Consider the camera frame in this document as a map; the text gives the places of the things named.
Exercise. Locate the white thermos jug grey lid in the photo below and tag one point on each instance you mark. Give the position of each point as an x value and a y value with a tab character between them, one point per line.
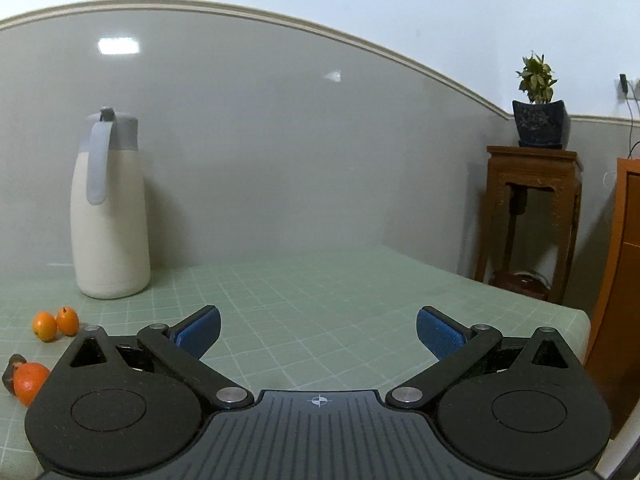
107	220

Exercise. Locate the dark brown chestnut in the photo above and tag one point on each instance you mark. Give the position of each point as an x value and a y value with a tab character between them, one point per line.
12	368

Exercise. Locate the carved wooden plant stand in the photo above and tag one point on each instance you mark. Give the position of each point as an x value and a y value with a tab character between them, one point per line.
530	200

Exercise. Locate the potted green plant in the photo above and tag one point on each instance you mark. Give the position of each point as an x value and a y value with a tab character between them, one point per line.
540	110

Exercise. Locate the green grid table mat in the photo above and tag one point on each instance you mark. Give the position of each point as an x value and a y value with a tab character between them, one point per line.
320	295

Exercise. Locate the orange tangerine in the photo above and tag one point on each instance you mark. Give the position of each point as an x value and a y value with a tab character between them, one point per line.
30	383

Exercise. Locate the small orange kumquat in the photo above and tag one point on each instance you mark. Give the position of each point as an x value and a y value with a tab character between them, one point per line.
67	320
44	326

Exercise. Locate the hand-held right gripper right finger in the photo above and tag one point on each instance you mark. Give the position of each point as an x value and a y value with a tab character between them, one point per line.
440	334

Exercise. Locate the wall socket with plug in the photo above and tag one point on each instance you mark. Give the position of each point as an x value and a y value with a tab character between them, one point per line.
631	86

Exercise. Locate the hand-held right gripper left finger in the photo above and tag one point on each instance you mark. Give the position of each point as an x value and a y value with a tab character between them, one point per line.
200	332

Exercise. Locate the dark red bowl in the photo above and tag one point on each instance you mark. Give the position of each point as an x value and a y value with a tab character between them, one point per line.
520	280

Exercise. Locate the orange wooden cabinet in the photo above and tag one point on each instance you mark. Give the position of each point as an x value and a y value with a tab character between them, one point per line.
617	280

